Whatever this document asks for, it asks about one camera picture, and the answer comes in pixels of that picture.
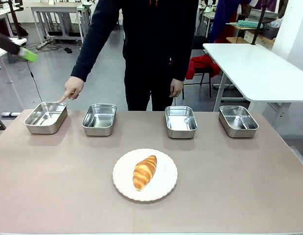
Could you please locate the steel rectangular container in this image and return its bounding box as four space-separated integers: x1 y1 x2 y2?
81 103 117 137
164 105 198 140
218 105 260 139
23 101 69 135

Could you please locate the person's left forearm dark sleeve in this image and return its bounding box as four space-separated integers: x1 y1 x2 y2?
171 39 194 82

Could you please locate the person's right forearm dark sleeve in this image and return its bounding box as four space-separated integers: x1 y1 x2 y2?
70 23 112 83

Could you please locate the red cloth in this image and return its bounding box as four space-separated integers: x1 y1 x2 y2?
185 54 222 80

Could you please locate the wooden bench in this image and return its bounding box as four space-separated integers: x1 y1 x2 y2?
226 22 276 49

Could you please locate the thin black cable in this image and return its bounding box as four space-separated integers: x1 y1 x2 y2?
26 60 44 103

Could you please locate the black chair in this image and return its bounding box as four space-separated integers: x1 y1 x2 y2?
183 35 213 99

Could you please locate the black stand pole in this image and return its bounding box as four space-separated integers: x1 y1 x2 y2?
8 0 23 40

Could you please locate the white scalloped plate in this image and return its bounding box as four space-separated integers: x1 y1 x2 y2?
112 148 178 202

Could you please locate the large white table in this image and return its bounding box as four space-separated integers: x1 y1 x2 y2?
202 43 303 119

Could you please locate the grey metal workbench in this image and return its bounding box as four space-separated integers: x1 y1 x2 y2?
30 1 93 51

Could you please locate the person's right hand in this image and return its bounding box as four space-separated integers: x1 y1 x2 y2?
58 76 85 104

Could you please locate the person in blue coat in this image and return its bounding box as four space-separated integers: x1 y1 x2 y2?
210 0 252 44

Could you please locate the person's left hand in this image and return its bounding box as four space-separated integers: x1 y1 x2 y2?
170 78 184 98

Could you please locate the grey storage bin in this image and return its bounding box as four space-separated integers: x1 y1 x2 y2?
262 23 280 41

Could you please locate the teal tray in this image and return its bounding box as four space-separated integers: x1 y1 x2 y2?
236 20 264 29

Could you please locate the person in dark clothes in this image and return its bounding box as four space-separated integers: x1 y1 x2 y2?
70 0 200 112

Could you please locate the black clamped pole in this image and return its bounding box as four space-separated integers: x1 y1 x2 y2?
251 2 267 46

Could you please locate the golden croissant bread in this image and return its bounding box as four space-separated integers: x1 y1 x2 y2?
133 155 158 192

